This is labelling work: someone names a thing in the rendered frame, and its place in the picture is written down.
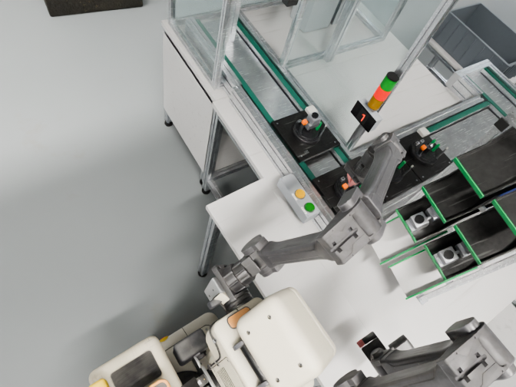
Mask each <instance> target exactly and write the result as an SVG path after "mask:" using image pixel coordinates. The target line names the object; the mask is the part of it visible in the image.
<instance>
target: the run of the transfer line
mask: <svg viewBox="0 0 516 387"><path fill-rule="evenodd" d="M445 85H446V86H447V87H448V88H449V89H451V90H452V91H453V92H454V93H455V94H456V95H457V96H458V97H459V98H460V100H461V101H462V102H463V101H467V100H468V99H470V98H473V99H474V100H473V101H476V102H477V104H476V105H475V106H477V107H478V108H479V111H478V112H477V113H476V114H478V115H479V116H480V117H481V118H482V119H483V120H484V121H485V122H486V123H487V124H488V125H489V126H490V127H491V128H493V127H494V123H495V122H496V121H498V120H499V119H500V118H501V117H502V118H504V117H506V116H507V115H508V114H509V113H510V112H512V111H514V110H516V85H515V84H514V83H513V82H511V81H510V80H509V79H508V78H507V77H506V76H505V75H504V74H503V73H502V72H500V71H499V70H498V69H497V68H496V67H495V66H494V65H493V64H492V63H491V62H490V61H489V60H488V59H486V60H484V61H480V62H478V63H476V64H473V65H470V66H468V67H466V68H463V69H460V70H458V71H455V73H454V74H453V75H452V76H451V77H450V78H449V79H448V80H447V81H446V82H445ZM474 115H475V114H474Z"/></svg>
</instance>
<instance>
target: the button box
mask: <svg viewBox="0 0 516 387"><path fill-rule="evenodd" d="M277 186H278V188H279V189H280V191H281V192H282V194H283V196H284V197H285V198H286V199H287V201H288V202H289V204H290V206H291V207H292V208H293V210H294V211H295V212H296V214H297V216H298V217H299V218H300V220H301V221H302V223H306V222H308V221H310V220H311V219H313V218H315V217H316V216H317V215H318V213H319V212H320V210H319V209H318V207H317V206H316V205H315V204H314V202H313V200H312V199H311V198H310V196H309V195H308V193H307V192H306V191H305V189H304V188H303V186H302V185H301V183H300V182H299V181H298V180H297V178H296V177H295V175H294V174H293V173H291V174H288V175H286V176H284V177H281V178H280V179H279V182H278V184H277ZM298 189H301V190H304V191H305V197H304V198H298V197H297V196H296V191H297V190H298ZM307 203H313V204H314V206H315V209H314V211H312V212H309V211H307V210H306V209H305V205H306V204H307Z"/></svg>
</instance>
